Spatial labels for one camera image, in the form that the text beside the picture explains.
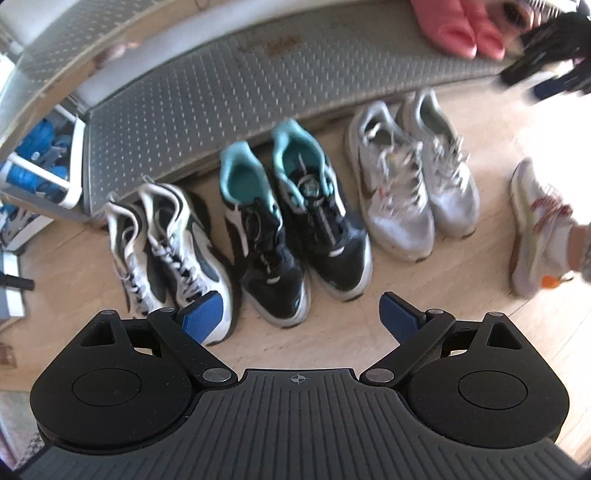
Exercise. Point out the blue plastic objects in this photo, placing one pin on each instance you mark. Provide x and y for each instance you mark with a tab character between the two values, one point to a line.
39	147

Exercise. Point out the grey metal shoe rack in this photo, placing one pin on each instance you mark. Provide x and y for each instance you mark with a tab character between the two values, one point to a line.
258	92

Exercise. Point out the patterned mat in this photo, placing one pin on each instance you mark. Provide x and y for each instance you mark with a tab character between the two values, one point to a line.
16	424

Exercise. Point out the person's leg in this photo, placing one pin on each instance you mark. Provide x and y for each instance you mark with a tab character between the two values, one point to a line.
581	249

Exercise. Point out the white storage cart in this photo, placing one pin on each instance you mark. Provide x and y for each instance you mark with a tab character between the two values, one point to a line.
69	184

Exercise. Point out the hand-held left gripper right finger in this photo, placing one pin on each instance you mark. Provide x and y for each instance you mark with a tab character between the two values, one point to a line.
399	314

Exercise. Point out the black rod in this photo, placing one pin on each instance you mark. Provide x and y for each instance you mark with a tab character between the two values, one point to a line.
16	281

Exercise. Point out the pink foam slipper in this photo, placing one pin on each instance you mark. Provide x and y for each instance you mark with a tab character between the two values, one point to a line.
487	34
445	25

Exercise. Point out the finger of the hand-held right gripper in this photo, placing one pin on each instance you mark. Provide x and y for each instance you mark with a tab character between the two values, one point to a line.
556	86

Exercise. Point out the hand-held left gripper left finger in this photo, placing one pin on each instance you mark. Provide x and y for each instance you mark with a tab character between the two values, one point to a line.
205	316

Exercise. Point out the white grey sneaker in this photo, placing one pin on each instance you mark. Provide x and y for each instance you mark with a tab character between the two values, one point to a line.
443	175
392	194

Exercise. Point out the black teal sneaker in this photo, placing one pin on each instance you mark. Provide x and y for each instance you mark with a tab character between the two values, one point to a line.
323	212
263	240

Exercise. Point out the white black sneaker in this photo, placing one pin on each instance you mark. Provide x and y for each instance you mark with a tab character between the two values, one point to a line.
194	249
134	258

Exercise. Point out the person's white worn sneaker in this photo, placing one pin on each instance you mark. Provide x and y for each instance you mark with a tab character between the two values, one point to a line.
535	230

